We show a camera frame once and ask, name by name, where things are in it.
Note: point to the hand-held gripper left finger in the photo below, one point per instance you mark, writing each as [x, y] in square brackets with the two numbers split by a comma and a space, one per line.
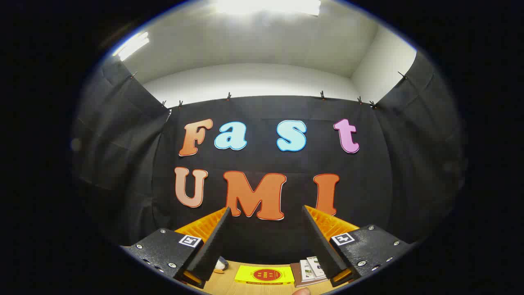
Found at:
[213, 250]

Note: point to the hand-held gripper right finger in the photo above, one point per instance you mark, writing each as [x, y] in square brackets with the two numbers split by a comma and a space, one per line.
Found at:
[321, 246]

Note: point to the penguin plush toy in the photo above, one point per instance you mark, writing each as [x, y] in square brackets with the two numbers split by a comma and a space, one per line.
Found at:
[221, 264]

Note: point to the white illustrated book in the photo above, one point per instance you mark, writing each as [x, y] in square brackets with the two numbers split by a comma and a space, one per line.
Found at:
[317, 266]
[306, 270]

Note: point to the brown book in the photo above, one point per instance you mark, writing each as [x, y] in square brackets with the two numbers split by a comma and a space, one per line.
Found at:
[296, 276]

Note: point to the yellow book with red circle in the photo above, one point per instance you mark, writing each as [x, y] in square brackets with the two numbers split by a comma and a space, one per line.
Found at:
[264, 275]

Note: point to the black backdrop cloth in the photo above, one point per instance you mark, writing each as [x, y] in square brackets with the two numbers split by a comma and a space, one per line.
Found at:
[262, 160]

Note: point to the ceiling light strip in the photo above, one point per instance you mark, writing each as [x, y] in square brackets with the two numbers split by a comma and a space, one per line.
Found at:
[131, 46]

